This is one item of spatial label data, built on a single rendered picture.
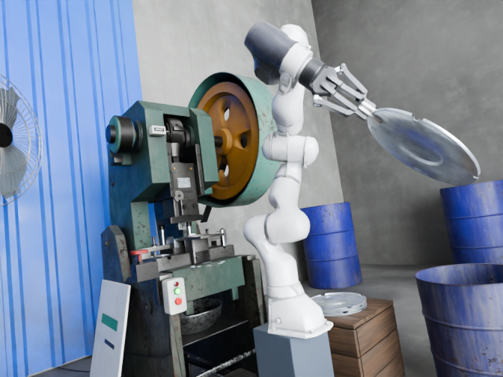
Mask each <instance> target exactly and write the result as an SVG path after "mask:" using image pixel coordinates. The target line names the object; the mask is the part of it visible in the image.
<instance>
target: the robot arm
mask: <svg viewBox="0 0 503 377"><path fill-rule="evenodd" d="M244 45H245V46H246V48H247V49H248V50H249V51H250V53H251V55H252V57H253V59H254V74H255V76H256V77H257V78H258V79H260V80H261V81H262V82H263V83H264V84H266V85H277V84H278V83H279V82H280V84H279V89H278V92H277V94H276V95H275V96H274V98H273V100H272V116H273V119H274V121H275V124H276V126H277V132H275V130H272V132H271V133H270V134H268V136H266V137H265V139H264V141H263V146H262V151H263V156H264V157H265V159H268V160H270V161H277V162H285V163H284V164H282V165H281V166H280V168H279V169H278V171H277V172H276V174H275V177H274V180H273V182H272V187H271V189H270V192H269V196H268V198H269V203H270V205H271V206H273V207H274V208H275V211H274V212H273V213H267V214H261V215H256V216H254V217H252V218H249V219H247V220H246V222H245V223H244V225H243V235H244V237H245V238H246V241H248V242H250V243H251V244H252V245H253V246H254V247H255V248H256V249H257V252H258V253H259V255H260V257H261V259H262V260H263V264H264V268H265V273H266V281H267V285H266V290H267V296H269V327H268V328H269V329H268V334H277V335H283V336H289V337H298V338H303V339H307V338H311V337H317V336H318V335H320V334H322V333H324V332H326V331H328V330H330V329H331V327H332V326H333V323H332V322H330V321H327V320H326V319H324V316H323V311H322V308H321V307H320V306H319V305H318V304H316V303H315V302H314V301H313V300H312V299H310V298H309V297H308V296H307V295H306V294H305V292H304V290H303V288H302V285H301V283H300V281H299V280H298V274H297V267H296V261H295V259H294V258H293V257H292V256H291V255H290V254H288V253H286V252H285V251H284V249H283V248H282V247H281V243H288V242H297V241H299V240H302V239H305V238H306V237H307V236H308V233H309V230H310V221H309V220H308V217H307V215H306V214H305V213H304V212H302V211H301V210H300V209H299V207H298V199H299V191H300V186H301V177H302V167H303V166H304V168H305V169H306V168H307V167H308V166H309V165H311V164H312V163H313V161H314V160H315V159H316V158H317V154H318V151H319V148H318V143H317V141H316V139H315V138H312V137H309V136H307V137H303V136H299V135H297V134H298V133H299V131H300V130H301V129H302V125H303V118H304V116H303V104H302V102H303V97H304V91H305V88H307V89H308V90H310V92H312V94H313V95H314V101H313V106H314V107H322V108H324V109H327V110H329V111H332V112H334V113H336V114H339V115H340V116H343V117H349V116H350V115H352V114H354V115H355V116H357V117H359V118H360V119H361V120H366V119H367V120H369V121H370V122H372V123H373V124H374V125H375V126H379V125H380V124H381V123H382V121H381V120H380V119H379V118H377V117H375V116H374V115H373V114H371V112H372V111H374V110H376V109H375V107H376V106H375V104H373V103H372V102H371V101H369V100H368V99H366V93H367V92H368V91H367V89H366V88H365V87H364V86H363V85H362V84H361V83H360V82H359V81H358V80H357V79H356V78H355V77H354V76H353V75H352V74H351V73H350V72H349V71H348V69H347V67H346V64H344V63H342V64H341V65H340V66H339V67H336V68H334V67H329V66H327V65H326V64H325V63H323V62H322V61H321V60H319V59H318V58H312V56H313V52H312V51H311V50H310V49H311V46H309V45H308V39H307V35H306V33H305V32H304V31H303V30H302V29H301V28H300V26H298V25H292V24H288V25H283V26H282V27H280V29H279V28H277V27H275V26H274V25H271V24H269V23H267V22H264V21H257V22H256V23H255V24H254V25H253V26H252V27H251V28H250V29H249V31H248V33H247V35H246V38H245V41H244ZM337 73H338V74H339V75H342V77H343V78H344V79H345V80H346V81H347V83H348V84H349V85H350V86H351V87H352V88H353V89H354V90H353V89H352V88H350V87H348V86H347V85H345V84H344V83H343V82H342V81H341V80H339V79H338V75H337ZM336 90H337V91H340V92H341V93H343V94H345V95H347V96H348V97H350V98H351V99H353V100H355V101H356V102H358V103H360V104H361V105H360V106H359V107H358V108H357V107H356V106H355V105H353V104H352V103H351V102H350V101H348V100H347V99H345V98H344V97H342V96H341V95H340V94H339V93H337V91H336ZM319 96H327V97H329V98H330V99H333V100H334V101H336V102H337V103H338V104H339V105H341V106H342V107H344V108H342V107H340V106H338V105H335V104H333V103H331V102H328V101H326V100H324V99H322V98H321V97H319Z"/></svg>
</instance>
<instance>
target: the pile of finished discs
mask: <svg viewBox="0 0 503 377"><path fill-rule="evenodd" d="M310 299H312V300H313V301H314V302H315V303H316V304H318V305H319V306H320V307H321V308H322V311H323V316H346V315H350V314H354V313H358V312H360V311H362V310H364V309H365V308H366V307H367V302H366V297H365V296H364V295H363V296H361V295H360V294H358V293H354V292H331V293H326V294H325V295H316V296H314V297H311V298H310ZM360 309H361V310H360Z"/></svg>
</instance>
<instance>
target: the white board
mask: <svg viewBox="0 0 503 377"><path fill-rule="evenodd" d="M130 287H131V285H127V284H124V283H118V282H114V281H107V280H102V286H101V292H100V303H99V309H98V315H97V326H96V332H95V338H94V349H93V355H92V362H91V372H90V377H121V369H122V362H123V355H124V342H125V335H126V322H127V315H128V307H129V294H130Z"/></svg>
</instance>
